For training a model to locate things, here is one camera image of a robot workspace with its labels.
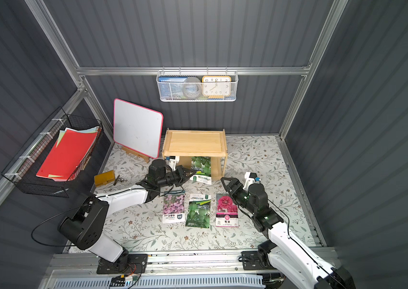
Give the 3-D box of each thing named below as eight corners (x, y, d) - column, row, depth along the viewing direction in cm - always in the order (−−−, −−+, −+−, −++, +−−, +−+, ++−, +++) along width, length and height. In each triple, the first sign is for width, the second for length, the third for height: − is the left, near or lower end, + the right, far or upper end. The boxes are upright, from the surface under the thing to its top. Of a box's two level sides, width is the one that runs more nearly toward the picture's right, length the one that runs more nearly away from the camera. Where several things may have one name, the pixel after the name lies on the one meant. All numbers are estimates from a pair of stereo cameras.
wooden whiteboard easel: (124, 153, 115) (121, 147, 111) (126, 150, 116) (123, 145, 112) (147, 163, 109) (145, 158, 105) (149, 160, 110) (147, 155, 106)
